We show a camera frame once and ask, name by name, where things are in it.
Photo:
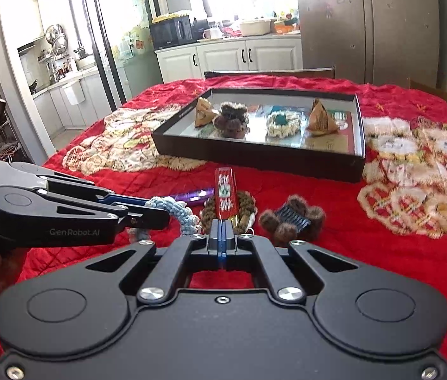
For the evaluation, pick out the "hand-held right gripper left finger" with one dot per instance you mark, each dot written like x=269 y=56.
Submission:
x=216 y=241

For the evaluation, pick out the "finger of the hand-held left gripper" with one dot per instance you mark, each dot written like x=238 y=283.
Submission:
x=124 y=199
x=148 y=217

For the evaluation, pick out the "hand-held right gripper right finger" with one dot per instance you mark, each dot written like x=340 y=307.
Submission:
x=228 y=241

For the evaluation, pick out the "light blue crochet scrunchie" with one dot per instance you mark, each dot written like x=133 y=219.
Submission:
x=176 y=209

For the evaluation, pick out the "red printed packet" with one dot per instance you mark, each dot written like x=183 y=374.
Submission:
x=225 y=194

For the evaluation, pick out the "black shallow box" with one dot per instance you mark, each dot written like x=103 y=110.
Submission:
x=255 y=162

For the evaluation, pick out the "tan pyramid paper packet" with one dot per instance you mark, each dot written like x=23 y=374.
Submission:
x=322 y=120
x=203 y=113

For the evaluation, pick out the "cream crochet scrunchie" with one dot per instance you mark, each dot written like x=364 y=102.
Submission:
x=283 y=132

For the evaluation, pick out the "brown braided scrunchie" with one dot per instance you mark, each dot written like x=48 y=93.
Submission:
x=247 y=206

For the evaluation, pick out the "purple tube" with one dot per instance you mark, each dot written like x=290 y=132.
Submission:
x=192 y=196

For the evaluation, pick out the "brown furry blue-toothed hair clip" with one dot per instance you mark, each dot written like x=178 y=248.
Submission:
x=283 y=229

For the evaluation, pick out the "white kitchen counter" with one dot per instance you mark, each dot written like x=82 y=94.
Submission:
x=85 y=114

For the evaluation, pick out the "white hanging bin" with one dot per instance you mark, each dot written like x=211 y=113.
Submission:
x=73 y=93

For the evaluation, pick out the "red printed blanket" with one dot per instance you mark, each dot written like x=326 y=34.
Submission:
x=385 y=245

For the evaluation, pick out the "black framed glass door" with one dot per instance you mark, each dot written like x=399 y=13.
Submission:
x=103 y=39

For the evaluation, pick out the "black microwave oven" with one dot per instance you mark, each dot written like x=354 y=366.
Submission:
x=168 y=33

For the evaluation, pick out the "dark wooden chair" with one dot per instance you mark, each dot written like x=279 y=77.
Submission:
x=267 y=73

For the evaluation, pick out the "stainless steel pots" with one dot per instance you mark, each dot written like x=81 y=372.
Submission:
x=57 y=39

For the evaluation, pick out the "white counter cabinet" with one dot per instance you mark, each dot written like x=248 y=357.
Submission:
x=223 y=55

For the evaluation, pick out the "small black appliance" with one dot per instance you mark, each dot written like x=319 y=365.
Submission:
x=200 y=29

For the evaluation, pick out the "white mug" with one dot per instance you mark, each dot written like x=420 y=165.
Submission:
x=211 y=33

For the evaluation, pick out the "white plastic basin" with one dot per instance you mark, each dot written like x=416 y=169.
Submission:
x=255 y=27

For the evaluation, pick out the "orange container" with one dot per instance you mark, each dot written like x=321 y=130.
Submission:
x=286 y=29

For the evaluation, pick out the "silver refrigerator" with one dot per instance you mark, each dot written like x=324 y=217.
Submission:
x=366 y=27

